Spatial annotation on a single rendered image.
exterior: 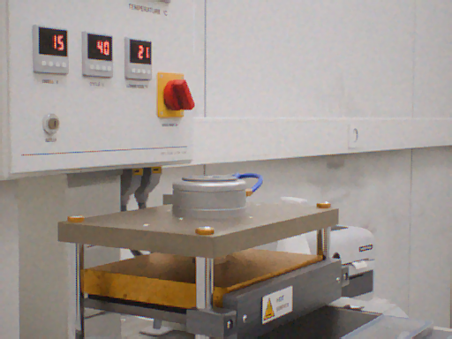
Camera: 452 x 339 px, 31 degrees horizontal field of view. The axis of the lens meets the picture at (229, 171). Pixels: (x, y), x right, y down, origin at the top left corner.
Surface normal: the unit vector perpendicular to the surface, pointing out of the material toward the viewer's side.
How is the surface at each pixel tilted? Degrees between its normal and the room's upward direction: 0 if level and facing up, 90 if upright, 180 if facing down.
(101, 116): 90
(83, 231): 90
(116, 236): 90
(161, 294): 90
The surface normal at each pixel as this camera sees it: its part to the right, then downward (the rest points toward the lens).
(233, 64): 0.83, 0.04
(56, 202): -0.52, 0.06
